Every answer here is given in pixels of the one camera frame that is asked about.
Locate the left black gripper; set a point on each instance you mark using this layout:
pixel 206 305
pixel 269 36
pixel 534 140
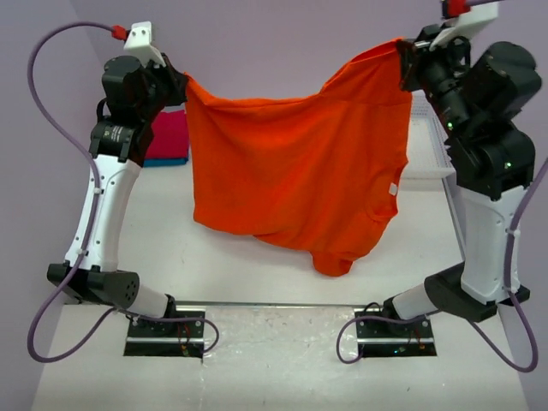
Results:
pixel 174 84

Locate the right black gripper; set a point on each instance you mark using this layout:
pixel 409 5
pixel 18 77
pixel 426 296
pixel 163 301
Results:
pixel 411 65

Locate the orange t shirt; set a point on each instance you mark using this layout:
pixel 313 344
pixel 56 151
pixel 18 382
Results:
pixel 318 174

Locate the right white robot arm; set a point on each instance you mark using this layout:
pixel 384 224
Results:
pixel 476 103

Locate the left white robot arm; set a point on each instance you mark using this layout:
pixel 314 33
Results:
pixel 90 271

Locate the folded red t shirt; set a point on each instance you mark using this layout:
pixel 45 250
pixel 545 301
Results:
pixel 170 137

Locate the folded blue t shirt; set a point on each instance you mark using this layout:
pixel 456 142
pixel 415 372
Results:
pixel 164 162

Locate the white plastic basket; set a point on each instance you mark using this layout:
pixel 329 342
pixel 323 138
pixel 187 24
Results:
pixel 427 158

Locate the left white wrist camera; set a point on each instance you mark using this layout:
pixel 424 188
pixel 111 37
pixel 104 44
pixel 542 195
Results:
pixel 140 44

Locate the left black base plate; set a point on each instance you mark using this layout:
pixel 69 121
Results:
pixel 180 326

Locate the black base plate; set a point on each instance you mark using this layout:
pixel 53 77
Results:
pixel 386 323
pixel 180 326

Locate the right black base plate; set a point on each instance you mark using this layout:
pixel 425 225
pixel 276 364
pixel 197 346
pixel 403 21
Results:
pixel 386 323

